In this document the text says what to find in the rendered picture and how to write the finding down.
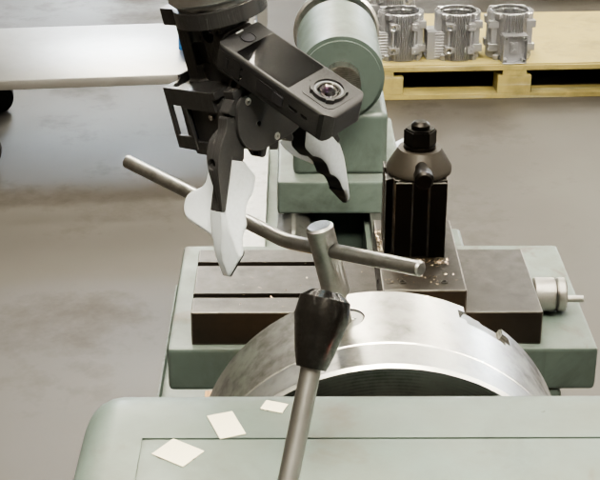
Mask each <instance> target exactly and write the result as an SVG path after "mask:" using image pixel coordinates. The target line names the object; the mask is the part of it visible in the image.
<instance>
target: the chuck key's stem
mask: <svg viewBox="0 0 600 480"><path fill-rule="evenodd" d="M306 233H307V236H308V239H309V243H310V250H311V254H312V257H313V261H314V265H315V268H316V272H317V276H318V279H319V283H320V287H321V290H328V291H333V292H337V293H341V294H342V295H343V296H344V297H345V298H346V299H347V295H348V294H349V292H350V287H349V283H348V279H347V275H346V272H345V268H344V264H343V261H342V260H337V259H332V258H330V257H329V255H328V251H329V248H330V247H331V246H332V245H333V244H338V242H337V238H336V234H335V230H334V226H333V223H332V222H331V221H328V220H320V221H316V222H313V223H311V224H310V225H309V226H308V227H307V229H306Z"/></svg>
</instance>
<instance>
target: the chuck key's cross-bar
mask: <svg viewBox="0 0 600 480"><path fill-rule="evenodd" d="M123 166H124V168H126V169H128V170H131V171H133V172H135V173H137V174H139V175H141V176H143V177H145V178H147V179H149V180H151V181H152V182H154V183H156V184H158V185H160V186H162V187H163V188H165V189H167V190H170V191H172V192H174V193H176V194H178V195H180V196H182V197H184V198H186V197H187V195H188V194H189V193H190V192H192V191H194V190H197V188H195V187H193V186H191V185H189V184H187V183H185V182H183V181H181V180H179V179H177V178H175V177H173V176H171V175H169V174H167V173H165V172H163V171H161V170H159V169H157V168H155V167H153V166H151V165H149V164H147V163H145V162H143V161H141V160H139V159H137V158H135V157H133V156H131V155H127V156H126V157H125V158H124V160H123ZM246 219H247V227H246V230H249V231H251V232H253V233H255V234H257V235H259V236H261V237H263V238H265V239H267V240H269V241H271V242H272V243H274V244H276V245H278V246H280V247H282V248H285V249H289V250H297V251H301V252H305V253H310V254H311V250H310V243H309V239H308V238H307V237H302V236H297V235H292V234H288V233H286V232H283V231H281V230H279V229H277V228H275V227H273V226H271V225H269V224H267V223H265V222H263V221H261V220H259V219H257V218H255V217H253V216H251V215H249V214H247V213H246ZM328 255H329V257H330V258H332V259H337V260H342V261H347V262H351V263H355V264H360V265H365V266H369V267H374V268H378V269H382V270H391V271H396V272H400V273H405V274H409V275H414V276H418V277H419V276H422V275H423V274H424V272H425V270H426V266H425V263H424V262H423V261H420V260H415V259H410V258H406V257H401V256H396V255H391V254H386V253H382V252H377V251H372V250H363V249H358V248H354V247H349V246H344V245H339V244H333V245H332V246H331V247H330V248H329V251H328Z"/></svg>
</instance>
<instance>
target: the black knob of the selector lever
mask: <svg viewBox="0 0 600 480"><path fill-rule="evenodd" d="M349 320H350V302H349V301H348V300H347V299H346V298H345V297H344V296H343V295H342V294H341V293H337V292H333V291H328V290H320V289H309V290H306V291H304V292H302V293H300V295H299V298H298V301H297V304H296V308H295V311H294V351H295V362H296V366H300V367H304V368H309V369H314V370H322V371H327V369H328V367H329V365H330V363H331V361H332V359H333V357H334V355H335V353H336V351H337V349H338V347H339V345H340V342H341V340H342V338H343V336H344V333H345V331H346V329H347V327H348V324H349Z"/></svg>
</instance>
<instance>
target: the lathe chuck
mask: <svg viewBox="0 0 600 480"><path fill-rule="evenodd" d="M347 300H348V301H349V302H350V311H357V312H359V313H361V314H363V315H364V318H365V319H364V320H363V322H362V323H360V324H359V325H357V326H355V327H353V328H350V329H346V331H345V333H344V336H343V338H342V340H341V342H340V345H339V347H338V350H340V349H343V348H349V347H354V346H361V345H370V344H412V345H420V346H427V347H433V348H438V349H441V350H449V351H452V352H456V353H459V354H462V355H465V356H468V357H469V358H472V359H474V360H477V361H479V362H481V363H483V364H486V365H488V366H490V367H492V368H493V369H495V370H498V371H500V372H501V373H503V374H505V375H506V376H508V378H510V379H511V380H512V381H514V382H515V383H517V384H518V385H519V386H521V387H522V388H523V389H524V390H526V391H527V392H528V393H529V394H530V395H531V396H551V395H550V391H549V388H548V386H547V384H546V382H545V380H544V378H543V376H542V374H541V373H540V371H539V369H538V368H537V367H536V366H535V364H534V363H533V361H532V360H531V359H530V357H529V356H528V355H527V353H526V352H525V351H524V350H523V349H522V348H521V347H520V346H519V345H518V344H517V343H516V342H515V341H514V340H513V339H512V338H511V337H510V336H509V335H508V334H506V333H505V332H504V331H503V330H498V332H496V336H497V339H495V338H494V337H492V336H490V335H489V334H487V333H485V332H483V331H482V330H480V329H478V328H476V327H473V326H471V325H469V324H468V323H467V320H465V319H463V318H460V317H461V316H462V315H463V313H464V308H463V307H461V306H459V305H456V304H453V303H451V302H448V301H445V300H442V299H438V298H435V297H431V296H427V295H422V294H416V293H409V292H400V291H368V292H358V293H352V294H348V295H347ZM501 342H502V343H501ZM294 364H296V362H295V351H294V311H293V312H291V313H289V314H287V315H286V316H284V317H282V318H280V319H278V320H277V321H275V322H274V323H272V324H270V325H269V326H267V327H266V328H265V329H263V330H262V331H260V332H259V333H258V334H256V335H255V336H254V337H253V338H252V339H251V340H249V342H248V343H247V344H246V345H245V346H244V347H243V348H242V349H240V351H238V352H237V353H236V354H235V356H234V357H233V358H232V359H231V360H230V362H229V363H228V365H227V366H226V367H225V369H224V370H223V372H222V373H221V375H220V377H219V378H218V380H217V382H216V384H215V385H214V387H213V389H212V391H211V394H210V397H245V396H247V395H248V394H249V393H250V392H251V391H252V390H254V389H255V388H257V387H258V386H259V385H260V384H262V383H263V382H265V381H266V380H268V379H269V378H271V377H272V376H273V375H275V374H276V373H278V372H280V371H282V370H284V369H286V368H288V367H290V366H292V365H294Z"/></svg>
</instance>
